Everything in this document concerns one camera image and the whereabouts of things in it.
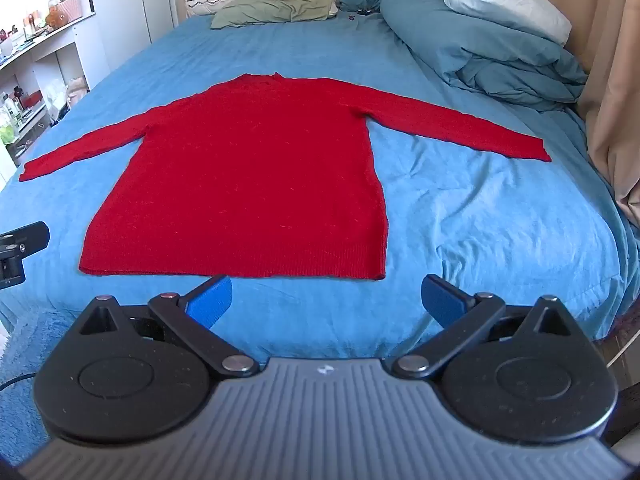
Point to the blue fluffy rug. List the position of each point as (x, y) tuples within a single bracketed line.
[(20, 360)]

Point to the white bottle with green label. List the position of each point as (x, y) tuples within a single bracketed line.
[(9, 112)]

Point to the beige curtain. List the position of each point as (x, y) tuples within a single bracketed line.
[(612, 85)]

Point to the white wardrobe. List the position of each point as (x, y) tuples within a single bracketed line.
[(130, 15)]

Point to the teal duvet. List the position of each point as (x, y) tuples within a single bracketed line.
[(480, 45)]

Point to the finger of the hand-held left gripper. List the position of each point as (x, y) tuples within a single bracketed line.
[(31, 237)]

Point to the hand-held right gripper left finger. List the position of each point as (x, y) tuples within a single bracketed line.
[(211, 304)]

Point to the pink basket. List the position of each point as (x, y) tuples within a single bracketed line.
[(67, 10)]

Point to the light blue folded blanket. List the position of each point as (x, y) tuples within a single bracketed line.
[(505, 2)]

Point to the green pillow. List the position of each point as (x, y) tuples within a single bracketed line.
[(272, 10)]

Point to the red towel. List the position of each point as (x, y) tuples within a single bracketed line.
[(240, 185)]

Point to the white shelf unit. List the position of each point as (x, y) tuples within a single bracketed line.
[(35, 75)]

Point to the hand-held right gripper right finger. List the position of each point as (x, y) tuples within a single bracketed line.
[(441, 301)]

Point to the bed with blue sheet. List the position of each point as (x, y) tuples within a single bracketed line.
[(475, 220)]

